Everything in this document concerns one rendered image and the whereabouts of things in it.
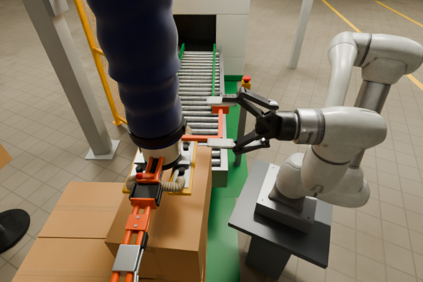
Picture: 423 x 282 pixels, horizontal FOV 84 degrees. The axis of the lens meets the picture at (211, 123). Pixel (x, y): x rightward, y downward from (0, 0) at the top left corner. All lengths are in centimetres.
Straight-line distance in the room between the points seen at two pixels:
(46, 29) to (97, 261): 164
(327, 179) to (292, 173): 47
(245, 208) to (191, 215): 37
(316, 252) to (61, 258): 136
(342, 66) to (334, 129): 37
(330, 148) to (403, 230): 212
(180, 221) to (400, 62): 108
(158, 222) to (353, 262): 163
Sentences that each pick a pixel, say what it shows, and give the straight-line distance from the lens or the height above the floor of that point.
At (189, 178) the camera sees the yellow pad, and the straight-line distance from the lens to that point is 105.
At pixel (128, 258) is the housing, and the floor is 124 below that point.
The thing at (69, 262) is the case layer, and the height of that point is 54.
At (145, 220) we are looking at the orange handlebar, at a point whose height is 124.
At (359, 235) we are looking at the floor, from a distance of 248.
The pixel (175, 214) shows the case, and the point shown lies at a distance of 117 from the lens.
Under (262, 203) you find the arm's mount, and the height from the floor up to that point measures 85.
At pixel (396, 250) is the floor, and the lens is 256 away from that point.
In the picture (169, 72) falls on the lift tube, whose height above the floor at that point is 162.
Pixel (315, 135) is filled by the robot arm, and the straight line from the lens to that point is 60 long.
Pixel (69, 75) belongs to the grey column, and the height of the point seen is 99.
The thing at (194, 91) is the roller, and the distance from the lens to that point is 273.
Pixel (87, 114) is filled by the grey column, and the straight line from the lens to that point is 256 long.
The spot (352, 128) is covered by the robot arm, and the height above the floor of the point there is 161.
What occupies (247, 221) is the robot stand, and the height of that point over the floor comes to 75.
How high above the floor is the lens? 196
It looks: 40 degrees down
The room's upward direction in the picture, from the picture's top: straight up
